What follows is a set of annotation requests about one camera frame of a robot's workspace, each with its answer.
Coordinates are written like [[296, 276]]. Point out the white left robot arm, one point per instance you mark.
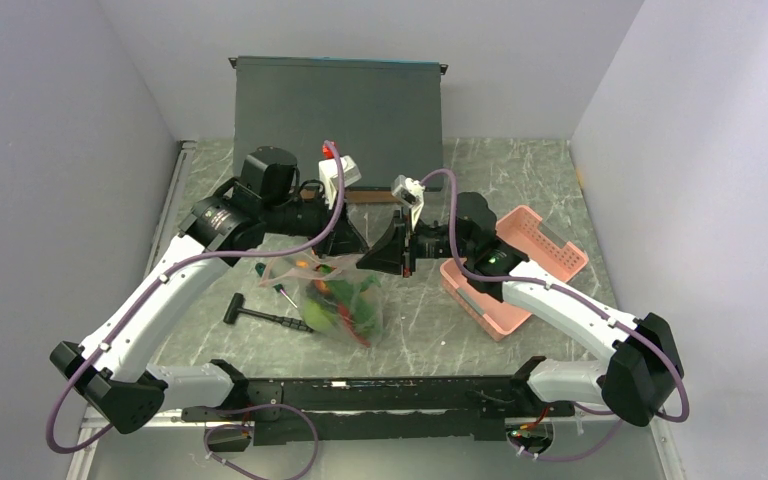
[[111, 369]]

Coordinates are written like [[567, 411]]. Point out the red chili pepper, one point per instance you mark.
[[351, 326]]

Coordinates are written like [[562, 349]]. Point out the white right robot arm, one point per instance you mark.
[[637, 373]]

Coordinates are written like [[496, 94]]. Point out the wooden block under box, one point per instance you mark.
[[378, 196]]

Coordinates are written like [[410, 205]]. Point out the dark grey rack box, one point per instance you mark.
[[386, 115]]

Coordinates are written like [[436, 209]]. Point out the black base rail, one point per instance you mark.
[[283, 410]]

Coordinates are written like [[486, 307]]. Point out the orange-green mango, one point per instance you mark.
[[321, 288]]

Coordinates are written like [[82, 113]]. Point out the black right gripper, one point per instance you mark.
[[387, 254]]

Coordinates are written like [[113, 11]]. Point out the clear pink-dotted zip bag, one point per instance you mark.
[[300, 269]]

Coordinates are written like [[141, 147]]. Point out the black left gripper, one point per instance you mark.
[[341, 239]]

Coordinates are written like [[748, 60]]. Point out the green-handled screwdriver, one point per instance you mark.
[[260, 269]]

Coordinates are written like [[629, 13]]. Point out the green cucumber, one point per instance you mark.
[[360, 297]]

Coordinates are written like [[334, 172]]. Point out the black T-handle tool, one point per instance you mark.
[[236, 307]]

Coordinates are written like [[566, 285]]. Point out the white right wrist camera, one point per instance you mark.
[[415, 187]]

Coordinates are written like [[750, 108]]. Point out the green apple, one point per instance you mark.
[[317, 318]]

